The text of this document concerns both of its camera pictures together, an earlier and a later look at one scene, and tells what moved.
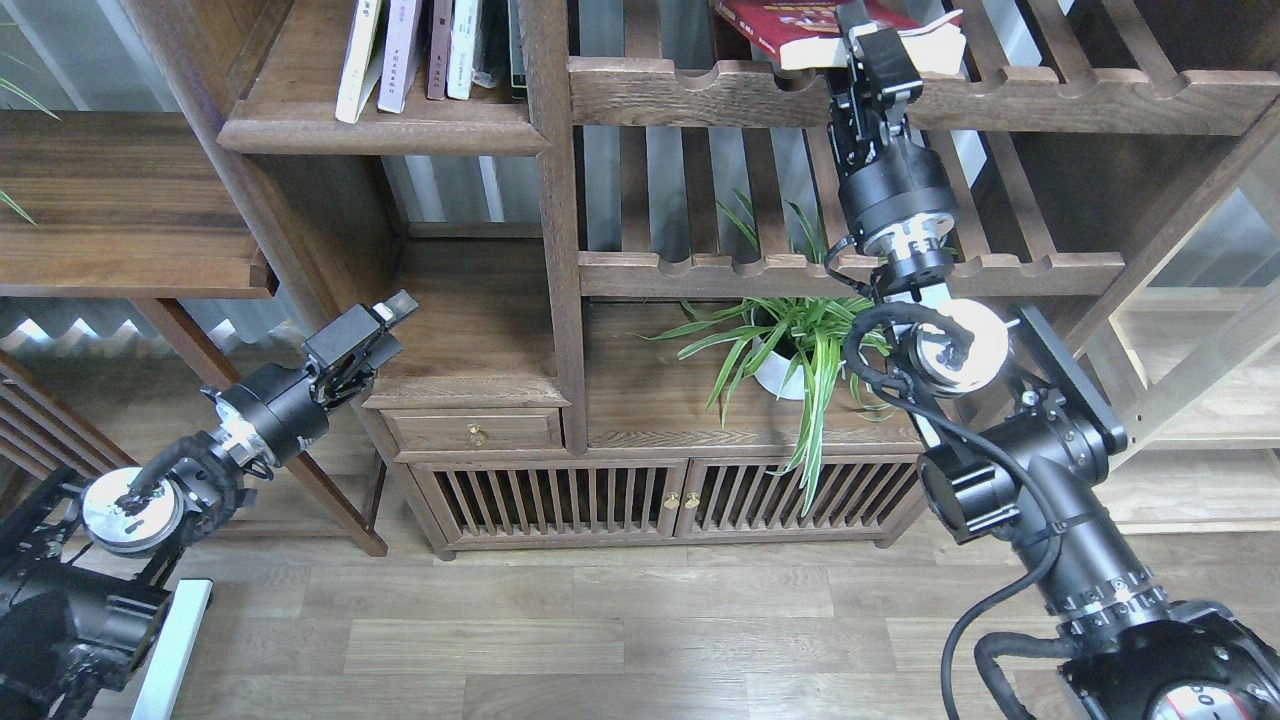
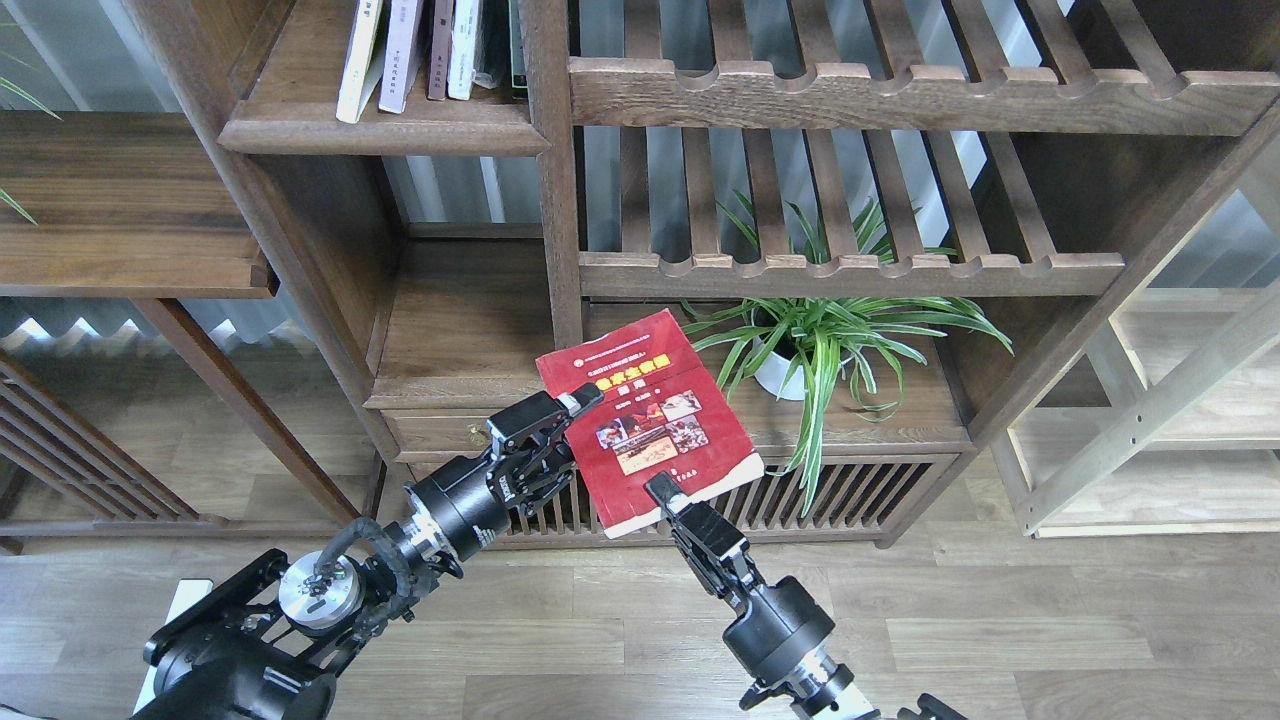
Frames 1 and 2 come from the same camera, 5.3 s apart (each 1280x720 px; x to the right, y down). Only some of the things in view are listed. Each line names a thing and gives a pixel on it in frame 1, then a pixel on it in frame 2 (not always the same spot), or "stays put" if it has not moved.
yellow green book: (363, 62) stays put
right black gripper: (896, 189) to (777, 626)
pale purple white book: (400, 54) stays put
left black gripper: (280, 412) to (469, 503)
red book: (807, 34) to (661, 413)
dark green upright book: (519, 84) stays put
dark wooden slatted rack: (42, 430) stays put
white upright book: (462, 48) stays put
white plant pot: (770, 375) stays put
